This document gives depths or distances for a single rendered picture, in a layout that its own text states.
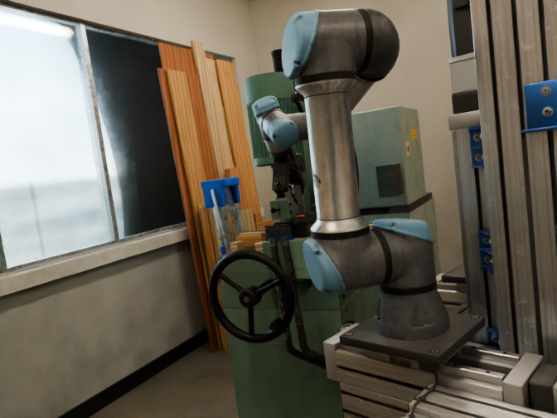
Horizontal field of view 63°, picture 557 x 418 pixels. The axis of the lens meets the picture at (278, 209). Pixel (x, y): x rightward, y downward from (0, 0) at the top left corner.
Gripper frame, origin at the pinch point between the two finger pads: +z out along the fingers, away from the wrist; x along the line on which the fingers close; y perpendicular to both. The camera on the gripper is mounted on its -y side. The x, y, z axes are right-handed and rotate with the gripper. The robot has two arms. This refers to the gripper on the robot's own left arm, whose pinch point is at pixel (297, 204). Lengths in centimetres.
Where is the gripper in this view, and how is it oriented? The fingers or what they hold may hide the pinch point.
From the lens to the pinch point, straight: 146.3
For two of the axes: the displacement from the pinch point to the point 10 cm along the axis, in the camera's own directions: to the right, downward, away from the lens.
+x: -9.1, 0.8, 4.1
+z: 3.1, 7.9, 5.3
